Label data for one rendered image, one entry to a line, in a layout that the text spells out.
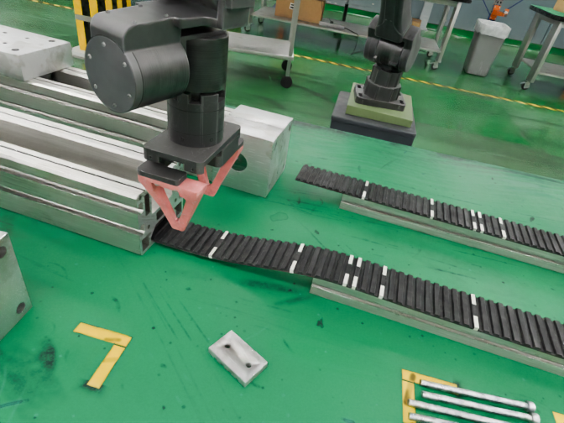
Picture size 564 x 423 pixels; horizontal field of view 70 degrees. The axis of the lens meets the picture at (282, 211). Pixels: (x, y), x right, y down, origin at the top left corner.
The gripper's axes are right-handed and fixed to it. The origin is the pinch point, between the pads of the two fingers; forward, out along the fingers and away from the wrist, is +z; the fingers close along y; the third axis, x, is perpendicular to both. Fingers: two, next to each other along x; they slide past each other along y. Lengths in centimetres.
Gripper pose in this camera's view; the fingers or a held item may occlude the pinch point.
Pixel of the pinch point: (195, 205)
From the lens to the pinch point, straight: 48.6
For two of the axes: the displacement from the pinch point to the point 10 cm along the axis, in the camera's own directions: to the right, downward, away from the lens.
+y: -2.9, 5.3, -8.0
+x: 9.5, 2.8, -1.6
